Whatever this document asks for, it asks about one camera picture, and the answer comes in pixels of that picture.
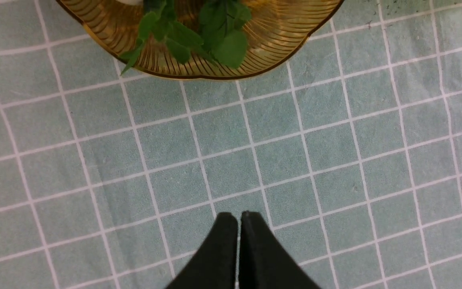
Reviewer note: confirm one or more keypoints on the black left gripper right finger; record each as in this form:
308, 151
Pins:
263, 261

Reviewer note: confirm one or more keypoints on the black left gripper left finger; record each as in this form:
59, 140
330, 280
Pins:
213, 266

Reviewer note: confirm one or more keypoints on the green checkered tablecloth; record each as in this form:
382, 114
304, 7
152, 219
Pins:
351, 151

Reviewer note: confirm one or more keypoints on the amber plastic plate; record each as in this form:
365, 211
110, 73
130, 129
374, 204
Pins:
277, 30

